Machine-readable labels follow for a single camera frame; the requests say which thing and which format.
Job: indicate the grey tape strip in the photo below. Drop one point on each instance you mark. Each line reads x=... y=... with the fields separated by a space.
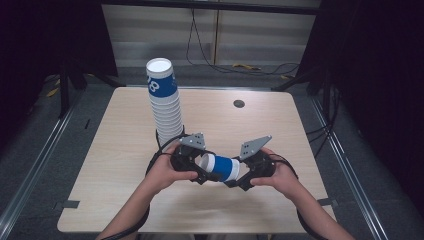
x=70 y=204
x=325 y=201

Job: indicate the round grey table grommet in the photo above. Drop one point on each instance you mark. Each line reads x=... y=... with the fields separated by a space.
x=239 y=103

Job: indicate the person's right hand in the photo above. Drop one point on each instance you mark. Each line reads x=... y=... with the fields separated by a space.
x=283 y=180

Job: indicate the stack of white paper cups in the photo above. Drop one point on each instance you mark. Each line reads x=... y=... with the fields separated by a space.
x=165 y=110

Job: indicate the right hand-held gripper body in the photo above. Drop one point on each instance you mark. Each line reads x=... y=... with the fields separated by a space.
x=261 y=166

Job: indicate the person's left hand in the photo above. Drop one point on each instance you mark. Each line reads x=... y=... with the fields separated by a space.
x=161 y=175

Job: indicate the yellow floor scrap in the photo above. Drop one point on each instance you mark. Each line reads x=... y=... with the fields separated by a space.
x=52 y=92
x=246 y=66

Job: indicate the blue banded paper cup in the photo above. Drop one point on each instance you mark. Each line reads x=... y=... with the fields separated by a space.
x=222 y=168

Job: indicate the black metal stand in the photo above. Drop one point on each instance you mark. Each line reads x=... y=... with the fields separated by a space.
x=64 y=90

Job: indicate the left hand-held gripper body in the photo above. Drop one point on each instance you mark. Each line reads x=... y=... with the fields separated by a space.
x=186 y=158

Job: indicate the metal floor rail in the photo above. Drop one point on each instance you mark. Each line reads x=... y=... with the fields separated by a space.
x=346 y=163
x=36 y=160

